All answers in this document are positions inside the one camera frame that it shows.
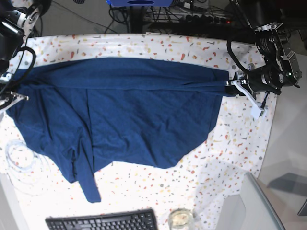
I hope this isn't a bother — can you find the coiled white cable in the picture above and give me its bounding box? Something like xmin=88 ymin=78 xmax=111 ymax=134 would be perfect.
xmin=4 ymin=138 xmax=53 ymax=197

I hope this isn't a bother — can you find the terrazzo pattern table cloth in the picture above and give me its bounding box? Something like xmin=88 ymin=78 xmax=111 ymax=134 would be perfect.
xmin=0 ymin=34 xmax=277 ymax=230

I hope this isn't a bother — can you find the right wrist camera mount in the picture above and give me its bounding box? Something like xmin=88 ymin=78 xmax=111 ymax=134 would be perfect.
xmin=0 ymin=92 xmax=29 ymax=114

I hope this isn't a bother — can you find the clear glass jar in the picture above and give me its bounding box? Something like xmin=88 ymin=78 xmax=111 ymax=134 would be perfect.
xmin=168 ymin=208 xmax=195 ymax=230

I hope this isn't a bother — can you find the black wire rack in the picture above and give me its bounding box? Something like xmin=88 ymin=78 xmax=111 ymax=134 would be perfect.
xmin=143 ymin=6 xmax=235 ymax=24

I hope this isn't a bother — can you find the dark blue t-shirt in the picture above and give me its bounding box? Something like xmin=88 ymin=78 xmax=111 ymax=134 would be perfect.
xmin=7 ymin=58 xmax=229 ymax=203

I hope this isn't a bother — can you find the black computer keyboard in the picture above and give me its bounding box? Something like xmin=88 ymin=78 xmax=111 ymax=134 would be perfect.
xmin=45 ymin=209 xmax=158 ymax=230

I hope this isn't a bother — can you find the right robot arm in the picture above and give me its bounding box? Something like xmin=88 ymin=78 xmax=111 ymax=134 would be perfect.
xmin=0 ymin=0 xmax=44 ymax=94

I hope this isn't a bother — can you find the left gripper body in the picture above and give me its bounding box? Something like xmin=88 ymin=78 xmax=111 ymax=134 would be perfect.
xmin=244 ymin=70 xmax=276 ymax=93

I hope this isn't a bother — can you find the blue box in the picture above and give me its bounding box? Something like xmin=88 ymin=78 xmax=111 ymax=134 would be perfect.
xmin=106 ymin=0 xmax=179 ymax=7

